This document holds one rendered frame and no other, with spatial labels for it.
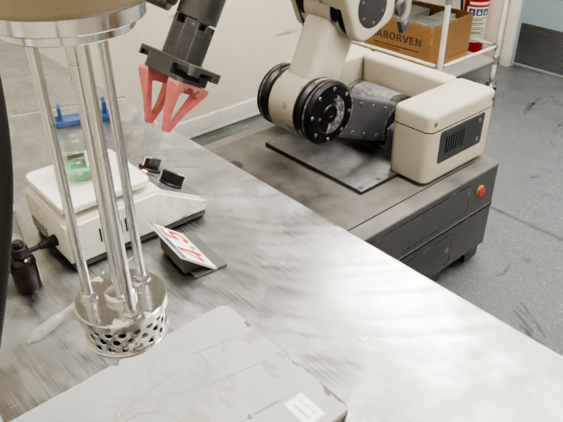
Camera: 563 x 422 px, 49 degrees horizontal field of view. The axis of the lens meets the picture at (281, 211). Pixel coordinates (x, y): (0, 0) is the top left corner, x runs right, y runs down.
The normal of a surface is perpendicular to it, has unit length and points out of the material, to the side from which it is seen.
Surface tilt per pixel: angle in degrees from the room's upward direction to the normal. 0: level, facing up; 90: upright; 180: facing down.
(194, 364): 0
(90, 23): 90
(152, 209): 90
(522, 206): 0
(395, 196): 0
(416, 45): 91
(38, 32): 90
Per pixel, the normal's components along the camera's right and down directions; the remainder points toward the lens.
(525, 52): -0.75, 0.36
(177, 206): 0.65, 0.40
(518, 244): 0.00, -0.84
